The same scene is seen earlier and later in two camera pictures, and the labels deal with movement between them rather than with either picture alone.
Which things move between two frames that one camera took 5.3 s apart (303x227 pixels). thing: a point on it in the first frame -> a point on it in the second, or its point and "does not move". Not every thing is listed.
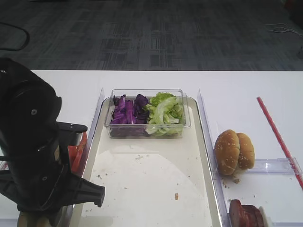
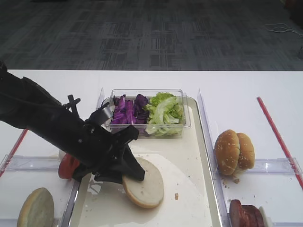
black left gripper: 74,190 -> 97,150
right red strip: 279,141 does not move
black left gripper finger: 67,134 -> 109,175
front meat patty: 236,213 does not move
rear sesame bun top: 246,159 does not move
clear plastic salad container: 147,113 does not move
